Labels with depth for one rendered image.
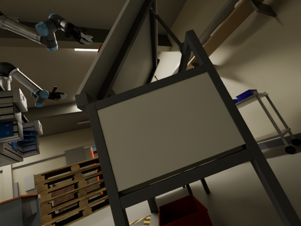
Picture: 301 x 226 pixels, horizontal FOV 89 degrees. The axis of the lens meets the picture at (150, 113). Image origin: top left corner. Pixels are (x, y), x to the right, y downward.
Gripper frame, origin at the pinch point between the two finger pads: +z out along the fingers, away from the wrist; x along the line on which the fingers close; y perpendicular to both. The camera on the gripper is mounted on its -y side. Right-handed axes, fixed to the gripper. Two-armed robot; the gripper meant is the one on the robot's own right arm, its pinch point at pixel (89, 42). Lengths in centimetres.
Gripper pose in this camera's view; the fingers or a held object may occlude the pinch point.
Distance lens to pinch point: 118.3
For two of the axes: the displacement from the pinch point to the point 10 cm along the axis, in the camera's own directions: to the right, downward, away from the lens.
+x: -3.6, 7.2, 5.9
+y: 4.2, -4.4, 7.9
